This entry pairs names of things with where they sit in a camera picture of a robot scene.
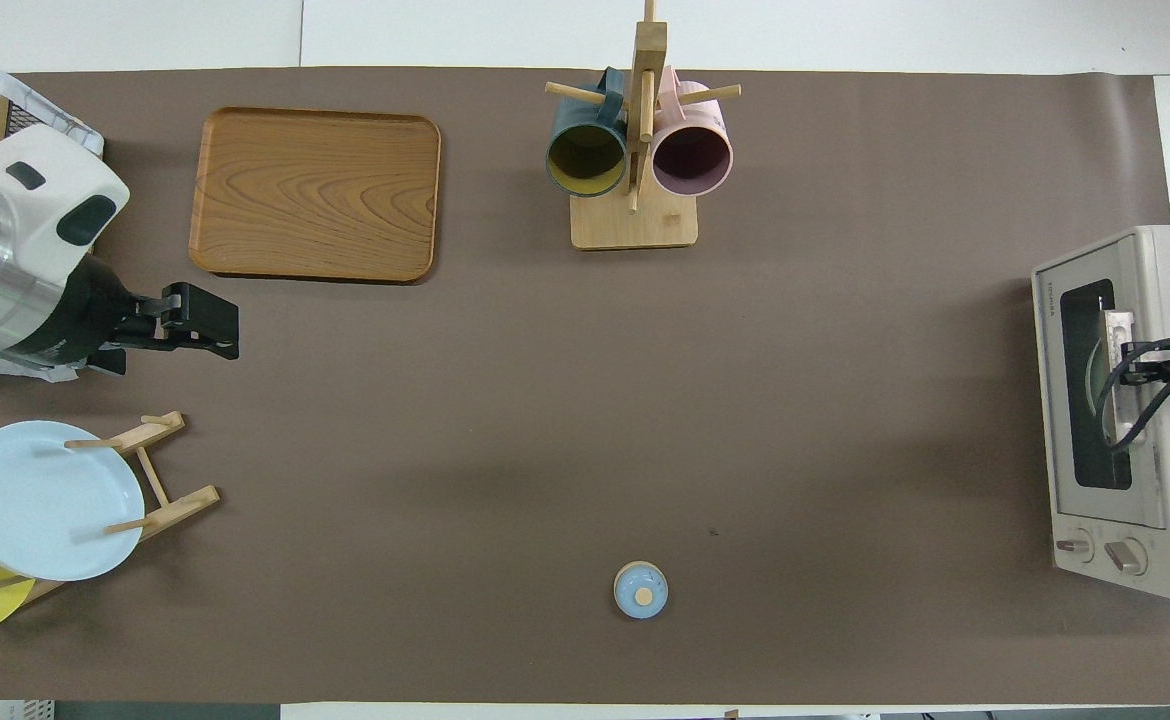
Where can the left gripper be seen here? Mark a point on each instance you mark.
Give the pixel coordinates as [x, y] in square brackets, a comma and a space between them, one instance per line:
[85, 310]

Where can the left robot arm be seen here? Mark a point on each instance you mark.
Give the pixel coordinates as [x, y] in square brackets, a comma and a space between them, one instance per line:
[35, 200]

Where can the white patterned cloth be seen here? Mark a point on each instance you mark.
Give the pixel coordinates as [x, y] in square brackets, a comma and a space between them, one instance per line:
[55, 118]

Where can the light blue plate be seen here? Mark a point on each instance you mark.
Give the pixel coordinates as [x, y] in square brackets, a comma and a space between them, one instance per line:
[35, 500]

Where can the wooden plate rack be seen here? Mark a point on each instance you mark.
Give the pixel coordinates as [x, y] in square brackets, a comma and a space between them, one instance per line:
[180, 505]

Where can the wooden tray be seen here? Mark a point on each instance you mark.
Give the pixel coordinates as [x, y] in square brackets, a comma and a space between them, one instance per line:
[315, 195]

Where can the dark teal mug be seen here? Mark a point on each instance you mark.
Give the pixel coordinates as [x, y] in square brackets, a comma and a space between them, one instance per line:
[585, 160]

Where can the wooden mug stand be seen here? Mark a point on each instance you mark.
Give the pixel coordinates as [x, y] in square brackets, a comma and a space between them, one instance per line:
[635, 225]

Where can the pink mug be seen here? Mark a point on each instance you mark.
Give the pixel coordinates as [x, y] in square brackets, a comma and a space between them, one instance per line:
[693, 160]

